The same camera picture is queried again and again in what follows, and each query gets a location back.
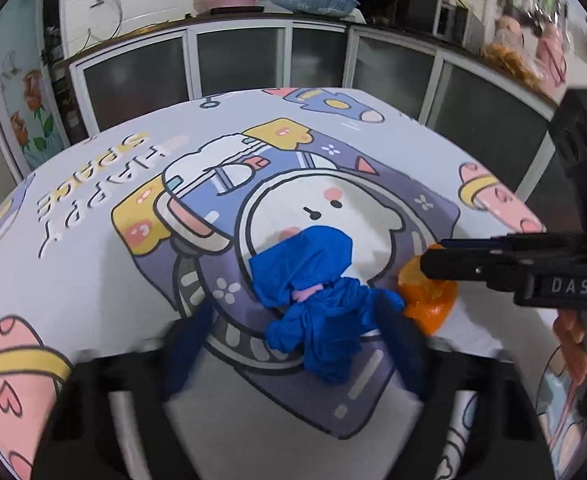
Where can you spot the cluttered narrow shelf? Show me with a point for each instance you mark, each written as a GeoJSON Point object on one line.
{"type": "Point", "coordinates": [65, 85]}

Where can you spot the cartoon printed tablecloth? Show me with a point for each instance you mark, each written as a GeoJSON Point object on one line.
{"type": "Point", "coordinates": [98, 270]}

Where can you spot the pink hanging cloth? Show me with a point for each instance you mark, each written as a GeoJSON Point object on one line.
{"type": "Point", "coordinates": [551, 60]}

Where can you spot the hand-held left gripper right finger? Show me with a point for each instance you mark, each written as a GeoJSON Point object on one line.
{"type": "Point", "coordinates": [403, 350]}

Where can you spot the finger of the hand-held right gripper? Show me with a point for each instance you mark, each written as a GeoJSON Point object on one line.
{"type": "Point", "coordinates": [523, 241]}
{"type": "Point", "coordinates": [473, 270]}

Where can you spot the bag of fried snacks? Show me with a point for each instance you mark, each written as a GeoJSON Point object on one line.
{"type": "Point", "coordinates": [508, 62]}

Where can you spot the pink plastic bag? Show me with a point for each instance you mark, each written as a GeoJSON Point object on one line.
{"type": "Point", "coordinates": [507, 30]}

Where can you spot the kitchen counter cabinet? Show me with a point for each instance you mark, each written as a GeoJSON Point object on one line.
{"type": "Point", "coordinates": [133, 80]}

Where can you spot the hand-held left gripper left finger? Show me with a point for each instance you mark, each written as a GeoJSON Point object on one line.
{"type": "Point", "coordinates": [183, 360]}

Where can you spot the orange plastic wrapper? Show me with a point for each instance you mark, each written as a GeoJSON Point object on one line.
{"type": "Point", "coordinates": [428, 305]}

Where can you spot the blue rubber glove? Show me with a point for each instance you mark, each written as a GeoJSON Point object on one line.
{"type": "Point", "coordinates": [318, 260]}

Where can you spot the floral printed door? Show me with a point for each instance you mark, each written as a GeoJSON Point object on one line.
{"type": "Point", "coordinates": [25, 110]}

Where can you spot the person's right hand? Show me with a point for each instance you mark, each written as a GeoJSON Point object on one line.
{"type": "Point", "coordinates": [571, 340]}

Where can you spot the microwave oven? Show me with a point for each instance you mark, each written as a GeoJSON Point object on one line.
{"type": "Point", "coordinates": [423, 15]}

